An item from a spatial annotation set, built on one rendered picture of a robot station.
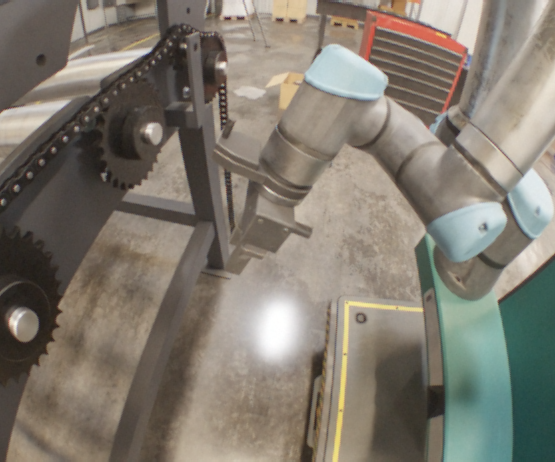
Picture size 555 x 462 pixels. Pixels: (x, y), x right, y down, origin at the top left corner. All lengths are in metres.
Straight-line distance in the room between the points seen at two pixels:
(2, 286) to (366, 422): 0.77
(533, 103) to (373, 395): 0.72
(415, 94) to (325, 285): 1.57
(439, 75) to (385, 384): 1.98
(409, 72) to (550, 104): 1.90
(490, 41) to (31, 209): 0.61
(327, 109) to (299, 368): 0.95
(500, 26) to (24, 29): 0.56
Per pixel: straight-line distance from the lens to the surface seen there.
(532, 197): 0.43
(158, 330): 0.79
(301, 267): 1.24
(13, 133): 0.61
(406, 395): 0.84
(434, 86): 2.20
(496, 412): 0.54
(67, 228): 0.41
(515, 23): 0.43
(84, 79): 0.83
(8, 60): 0.36
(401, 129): 0.31
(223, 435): 1.06
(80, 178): 0.41
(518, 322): 0.57
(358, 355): 0.79
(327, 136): 0.27
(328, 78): 0.26
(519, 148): 0.26
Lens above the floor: 1.05
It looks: 52 degrees down
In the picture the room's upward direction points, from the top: 6 degrees clockwise
